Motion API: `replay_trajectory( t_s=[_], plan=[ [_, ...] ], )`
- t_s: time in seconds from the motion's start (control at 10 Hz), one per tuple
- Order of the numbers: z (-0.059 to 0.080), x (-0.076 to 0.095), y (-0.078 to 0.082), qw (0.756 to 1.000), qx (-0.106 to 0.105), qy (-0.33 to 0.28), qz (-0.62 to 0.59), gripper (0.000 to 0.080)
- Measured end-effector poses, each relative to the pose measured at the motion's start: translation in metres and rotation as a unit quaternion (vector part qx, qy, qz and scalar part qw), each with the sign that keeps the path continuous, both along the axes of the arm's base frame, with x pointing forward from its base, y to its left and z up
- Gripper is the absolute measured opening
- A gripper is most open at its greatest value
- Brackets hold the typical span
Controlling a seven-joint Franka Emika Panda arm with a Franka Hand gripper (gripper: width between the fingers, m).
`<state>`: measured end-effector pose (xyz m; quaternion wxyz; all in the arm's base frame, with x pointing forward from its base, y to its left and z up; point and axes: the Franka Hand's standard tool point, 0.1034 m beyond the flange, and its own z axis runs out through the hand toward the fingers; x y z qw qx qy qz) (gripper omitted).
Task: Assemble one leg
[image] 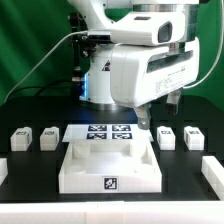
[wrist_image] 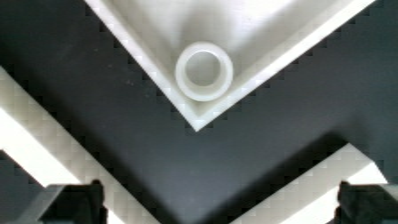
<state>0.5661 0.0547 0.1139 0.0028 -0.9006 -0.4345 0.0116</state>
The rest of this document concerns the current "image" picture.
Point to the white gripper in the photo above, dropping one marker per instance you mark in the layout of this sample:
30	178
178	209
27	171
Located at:
140	74

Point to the white square tabletop tray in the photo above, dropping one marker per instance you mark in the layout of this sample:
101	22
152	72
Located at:
110	166

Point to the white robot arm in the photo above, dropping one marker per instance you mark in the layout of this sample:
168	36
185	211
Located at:
101	15

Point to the white right obstacle block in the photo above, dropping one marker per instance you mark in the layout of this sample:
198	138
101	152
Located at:
213	171

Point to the white obstacle block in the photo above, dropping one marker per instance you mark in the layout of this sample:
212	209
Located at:
3	169
213	171

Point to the white marker sheet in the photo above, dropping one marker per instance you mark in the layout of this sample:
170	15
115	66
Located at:
105	131

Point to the white left obstacle block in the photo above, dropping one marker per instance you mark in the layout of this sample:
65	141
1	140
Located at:
3	169

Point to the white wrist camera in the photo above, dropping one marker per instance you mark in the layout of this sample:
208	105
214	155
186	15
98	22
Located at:
141	28

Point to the black camera on stand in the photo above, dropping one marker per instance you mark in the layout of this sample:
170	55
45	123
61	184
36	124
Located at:
77	24

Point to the white front rail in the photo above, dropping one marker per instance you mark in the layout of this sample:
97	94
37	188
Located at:
187	212

